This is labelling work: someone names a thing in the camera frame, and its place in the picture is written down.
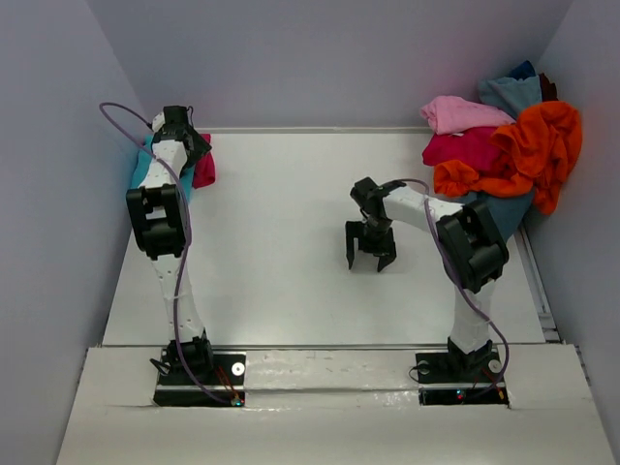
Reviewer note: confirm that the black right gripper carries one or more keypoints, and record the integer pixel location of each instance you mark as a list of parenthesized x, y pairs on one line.
[(354, 229)]

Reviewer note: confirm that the pink t-shirt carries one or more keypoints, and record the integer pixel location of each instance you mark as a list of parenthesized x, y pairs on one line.
[(447, 115)]

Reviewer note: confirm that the folded magenta t-shirt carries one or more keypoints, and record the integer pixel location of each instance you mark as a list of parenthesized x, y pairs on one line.
[(205, 172)]

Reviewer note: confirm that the turquoise t-shirt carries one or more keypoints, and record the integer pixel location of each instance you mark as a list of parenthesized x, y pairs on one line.
[(149, 173)]

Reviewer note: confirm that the dark blue t-shirt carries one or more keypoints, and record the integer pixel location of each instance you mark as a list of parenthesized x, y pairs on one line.
[(523, 71)]

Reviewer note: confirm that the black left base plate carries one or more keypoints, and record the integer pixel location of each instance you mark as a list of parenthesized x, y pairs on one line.
[(222, 387)]

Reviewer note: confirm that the slate blue t-shirt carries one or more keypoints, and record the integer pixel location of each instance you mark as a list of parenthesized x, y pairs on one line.
[(507, 213)]

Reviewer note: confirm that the orange t-shirt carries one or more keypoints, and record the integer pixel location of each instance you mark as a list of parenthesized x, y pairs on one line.
[(536, 154)]

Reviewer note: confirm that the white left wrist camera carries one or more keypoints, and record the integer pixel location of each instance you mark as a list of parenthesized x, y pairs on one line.
[(158, 122)]

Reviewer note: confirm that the grey-blue t-shirt at back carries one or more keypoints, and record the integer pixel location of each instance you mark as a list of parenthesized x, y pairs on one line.
[(510, 95)]

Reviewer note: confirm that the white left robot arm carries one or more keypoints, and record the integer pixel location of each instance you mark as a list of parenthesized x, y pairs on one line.
[(158, 206)]

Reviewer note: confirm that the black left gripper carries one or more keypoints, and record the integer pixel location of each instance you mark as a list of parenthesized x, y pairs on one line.
[(201, 146)]

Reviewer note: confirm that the maroon t-shirt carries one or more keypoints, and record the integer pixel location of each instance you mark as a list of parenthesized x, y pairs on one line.
[(548, 88)]

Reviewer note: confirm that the magenta t-shirt in pile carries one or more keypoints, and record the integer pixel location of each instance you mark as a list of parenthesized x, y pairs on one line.
[(472, 148)]

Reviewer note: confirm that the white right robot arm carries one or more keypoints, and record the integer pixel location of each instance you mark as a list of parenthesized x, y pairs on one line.
[(472, 251)]

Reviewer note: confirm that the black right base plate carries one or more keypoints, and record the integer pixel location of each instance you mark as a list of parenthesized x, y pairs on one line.
[(440, 385)]

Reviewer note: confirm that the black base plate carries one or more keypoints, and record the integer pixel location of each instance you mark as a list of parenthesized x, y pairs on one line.
[(222, 387), (440, 385)]

